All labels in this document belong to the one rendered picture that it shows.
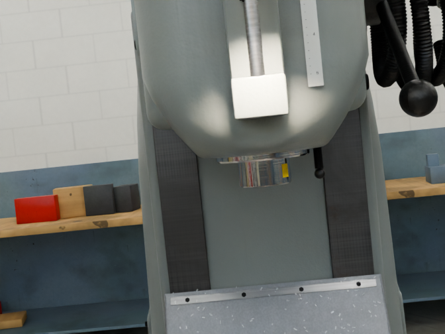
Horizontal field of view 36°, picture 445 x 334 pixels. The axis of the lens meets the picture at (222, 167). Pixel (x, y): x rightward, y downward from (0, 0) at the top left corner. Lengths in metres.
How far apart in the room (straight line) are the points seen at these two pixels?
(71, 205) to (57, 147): 0.65
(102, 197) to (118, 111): 0.77
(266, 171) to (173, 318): 0.46
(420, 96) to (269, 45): 0.13
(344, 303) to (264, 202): 0.18
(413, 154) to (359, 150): 3.95
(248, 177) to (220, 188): 0.39
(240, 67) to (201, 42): 0.05
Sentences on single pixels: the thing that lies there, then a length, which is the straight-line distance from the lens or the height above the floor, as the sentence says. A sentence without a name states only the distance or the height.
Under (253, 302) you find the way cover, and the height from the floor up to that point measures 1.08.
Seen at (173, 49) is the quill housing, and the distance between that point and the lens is 0.55.
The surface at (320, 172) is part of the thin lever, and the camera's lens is 0.63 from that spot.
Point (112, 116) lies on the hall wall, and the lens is 4.93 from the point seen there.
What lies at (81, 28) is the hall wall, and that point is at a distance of 5.02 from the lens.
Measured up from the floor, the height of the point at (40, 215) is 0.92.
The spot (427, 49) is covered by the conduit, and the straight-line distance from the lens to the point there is 0.85.
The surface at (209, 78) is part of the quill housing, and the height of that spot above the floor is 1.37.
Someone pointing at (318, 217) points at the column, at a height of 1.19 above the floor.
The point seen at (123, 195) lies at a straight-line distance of 4.43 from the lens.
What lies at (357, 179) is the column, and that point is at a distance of 1.01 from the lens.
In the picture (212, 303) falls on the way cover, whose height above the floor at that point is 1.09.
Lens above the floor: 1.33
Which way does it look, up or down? 3 degrees down
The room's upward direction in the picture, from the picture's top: 6 degrees counter-clockwise
